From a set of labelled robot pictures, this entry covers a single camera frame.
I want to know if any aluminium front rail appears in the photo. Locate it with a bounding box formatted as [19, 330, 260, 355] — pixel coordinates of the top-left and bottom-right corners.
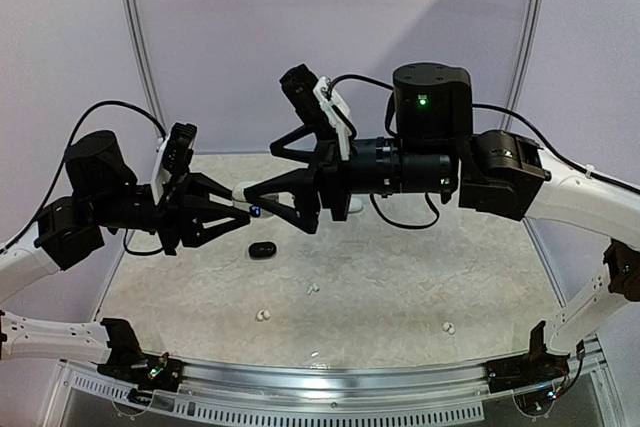
[59, 331, 609, 411]

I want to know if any white slotted cable duct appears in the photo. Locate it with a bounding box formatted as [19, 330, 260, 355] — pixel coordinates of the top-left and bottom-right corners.
[60, 374, 485, 426]

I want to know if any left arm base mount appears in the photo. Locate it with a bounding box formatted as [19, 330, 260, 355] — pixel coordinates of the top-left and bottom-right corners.
[97, 347, 186, 392]

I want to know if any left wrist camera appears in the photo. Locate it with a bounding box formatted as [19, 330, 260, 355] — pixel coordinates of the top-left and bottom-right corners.
[150, 122, 197, 205]

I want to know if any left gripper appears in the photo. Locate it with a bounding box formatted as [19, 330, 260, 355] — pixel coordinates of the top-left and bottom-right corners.
[92, 165, 253, 254]

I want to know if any aluminium corner post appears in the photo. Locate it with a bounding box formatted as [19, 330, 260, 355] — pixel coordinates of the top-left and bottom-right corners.
[122, 0, 167, 127]
[498, 0, 542, 130]

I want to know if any left aluminium corner post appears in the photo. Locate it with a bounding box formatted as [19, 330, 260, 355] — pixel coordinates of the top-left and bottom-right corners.
[122, 0, 167, 127]

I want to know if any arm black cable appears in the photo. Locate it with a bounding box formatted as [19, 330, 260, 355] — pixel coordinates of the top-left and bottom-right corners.
[0, 99, 169, 258]
[324, 73, 640, 233]

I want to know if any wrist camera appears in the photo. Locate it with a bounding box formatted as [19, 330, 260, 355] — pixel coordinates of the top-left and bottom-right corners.
[270, 64, 357, 162]
[150, 122, 197, 205]

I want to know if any black earbud charging case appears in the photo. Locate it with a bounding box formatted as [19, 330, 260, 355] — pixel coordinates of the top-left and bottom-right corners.
[248, 241, 277, 259]

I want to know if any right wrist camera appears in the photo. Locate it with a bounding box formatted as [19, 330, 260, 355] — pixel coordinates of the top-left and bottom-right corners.
[270, 64, 357, 162]

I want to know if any white gold-trimmed charging case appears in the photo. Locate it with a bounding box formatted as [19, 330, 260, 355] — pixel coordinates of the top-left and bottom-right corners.
[231, 181, 273, 219]

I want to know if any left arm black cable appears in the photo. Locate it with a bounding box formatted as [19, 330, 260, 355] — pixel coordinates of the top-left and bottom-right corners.
[0, 99, 169, 258]

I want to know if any white stem earbud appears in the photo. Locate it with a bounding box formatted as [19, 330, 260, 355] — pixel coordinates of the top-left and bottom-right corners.
[307, 284, 320, 295]

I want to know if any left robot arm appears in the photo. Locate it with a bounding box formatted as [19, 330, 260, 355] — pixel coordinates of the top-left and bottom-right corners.
[1, 123, 250, 381]

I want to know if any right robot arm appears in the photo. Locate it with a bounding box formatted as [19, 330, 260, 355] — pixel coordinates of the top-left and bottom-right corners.
[244, 62, 639, 383]

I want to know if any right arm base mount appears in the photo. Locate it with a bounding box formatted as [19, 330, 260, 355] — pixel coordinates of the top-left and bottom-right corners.
[483, 345, 570, 393]

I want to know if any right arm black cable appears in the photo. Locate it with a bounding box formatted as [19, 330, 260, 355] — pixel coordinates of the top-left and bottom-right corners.
[324, 73, 640, 233]

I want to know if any right aluminium corner post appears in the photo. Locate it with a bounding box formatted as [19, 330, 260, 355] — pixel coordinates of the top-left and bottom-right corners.
[498, 0, 542, 130]

